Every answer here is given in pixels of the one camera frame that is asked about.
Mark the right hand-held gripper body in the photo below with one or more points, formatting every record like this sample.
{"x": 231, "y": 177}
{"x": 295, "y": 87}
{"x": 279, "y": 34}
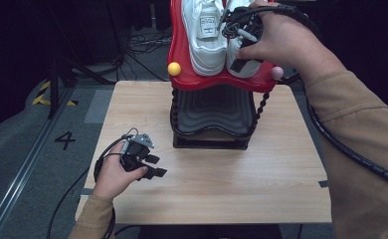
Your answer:
{"x": 248, "y": 23}

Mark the grey tape piece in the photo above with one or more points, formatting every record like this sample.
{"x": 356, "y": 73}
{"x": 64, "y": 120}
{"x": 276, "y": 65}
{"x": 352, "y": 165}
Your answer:
{"x": 323, "y": 183}
{"x": 86, "y": 191}

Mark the person's right hand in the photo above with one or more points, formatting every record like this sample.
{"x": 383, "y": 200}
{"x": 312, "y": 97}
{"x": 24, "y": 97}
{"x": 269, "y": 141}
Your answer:
{"x": 291, "y": 43}

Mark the black metal stand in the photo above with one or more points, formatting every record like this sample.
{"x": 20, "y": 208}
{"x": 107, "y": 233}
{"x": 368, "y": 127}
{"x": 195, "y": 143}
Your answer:
{"x": 290, "y": 79}
{"x": 53, "y": 89}

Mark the red and black shoe rack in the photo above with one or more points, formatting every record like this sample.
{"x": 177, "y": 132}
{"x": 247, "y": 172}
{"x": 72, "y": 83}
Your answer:
{"x": 215, "y": 109}

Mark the yellow black hazard tape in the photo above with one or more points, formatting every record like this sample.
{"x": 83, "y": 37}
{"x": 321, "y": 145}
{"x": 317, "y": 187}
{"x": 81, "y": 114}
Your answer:
{"x": 41, "y": 96}

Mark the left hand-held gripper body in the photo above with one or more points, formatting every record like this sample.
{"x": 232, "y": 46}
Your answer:
{"x": 137, "y": 152}

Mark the person's left hand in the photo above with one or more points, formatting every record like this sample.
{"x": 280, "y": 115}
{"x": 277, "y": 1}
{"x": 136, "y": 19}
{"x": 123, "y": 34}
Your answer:
{"x": 112, "y": 176}

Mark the white sneaker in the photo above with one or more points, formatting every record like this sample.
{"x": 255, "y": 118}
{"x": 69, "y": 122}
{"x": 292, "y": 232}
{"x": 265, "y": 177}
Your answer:
{"x": 207, "y": 43}
{"x": 245, "y": 53}

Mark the metal floor rail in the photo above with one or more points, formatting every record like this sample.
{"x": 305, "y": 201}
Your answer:
{"x": 23, "y": 172}

